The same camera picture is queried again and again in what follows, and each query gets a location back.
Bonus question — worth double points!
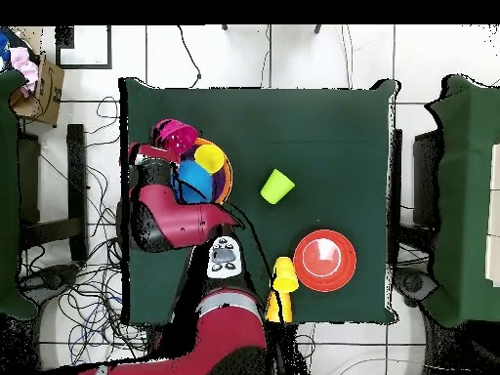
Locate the small pink bowl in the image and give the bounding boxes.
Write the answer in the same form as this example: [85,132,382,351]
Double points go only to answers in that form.
[150,118,199,155]

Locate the blue bowl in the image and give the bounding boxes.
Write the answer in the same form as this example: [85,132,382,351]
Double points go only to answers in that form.
[171,159,214,205]

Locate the yellow cup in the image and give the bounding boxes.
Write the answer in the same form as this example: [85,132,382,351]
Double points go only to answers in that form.
[270,271,300,293]
[193,143,227,175]

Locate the purple bowl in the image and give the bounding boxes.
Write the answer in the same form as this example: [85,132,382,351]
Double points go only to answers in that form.
[181,146,229,198]

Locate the large orange bowl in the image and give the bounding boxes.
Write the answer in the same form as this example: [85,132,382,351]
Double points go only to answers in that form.
[192,137,234,205]

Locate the red bowl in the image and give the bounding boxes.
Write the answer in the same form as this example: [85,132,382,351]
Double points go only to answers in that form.
[292,229,357,293]

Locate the white box stack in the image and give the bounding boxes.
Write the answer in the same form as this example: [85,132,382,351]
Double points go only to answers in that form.
[484,144,500,288]

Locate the black framed white board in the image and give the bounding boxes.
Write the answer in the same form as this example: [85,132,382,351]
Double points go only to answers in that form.
[55,25,113,70]

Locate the cardboard box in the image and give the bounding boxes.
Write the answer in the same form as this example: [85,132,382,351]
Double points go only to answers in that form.
[9,58,65,127]

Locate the green cup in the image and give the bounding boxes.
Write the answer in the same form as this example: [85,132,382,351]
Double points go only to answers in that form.
[260,168,297,205]

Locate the green cloth covered table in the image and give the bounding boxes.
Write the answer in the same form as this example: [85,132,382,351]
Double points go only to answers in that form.
[0,69,38,321]
[425,73,500,327]

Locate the dark green tablecloth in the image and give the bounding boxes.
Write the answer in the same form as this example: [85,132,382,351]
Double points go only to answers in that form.
[118,77,399,327]

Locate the pink cloth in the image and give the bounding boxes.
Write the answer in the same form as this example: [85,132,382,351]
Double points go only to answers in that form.
[9,46,40,97]

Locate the orange cup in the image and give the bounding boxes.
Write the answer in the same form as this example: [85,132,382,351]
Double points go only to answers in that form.
[265,290,293,324]

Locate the black bench frame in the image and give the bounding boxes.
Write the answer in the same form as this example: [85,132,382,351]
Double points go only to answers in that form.
[17,123,89,263]

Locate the black floor cable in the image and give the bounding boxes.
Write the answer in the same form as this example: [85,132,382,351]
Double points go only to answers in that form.
[176,25,202,89]

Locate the tangled black cables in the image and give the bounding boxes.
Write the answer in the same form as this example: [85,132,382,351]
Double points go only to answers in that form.
[19,97,173,375]

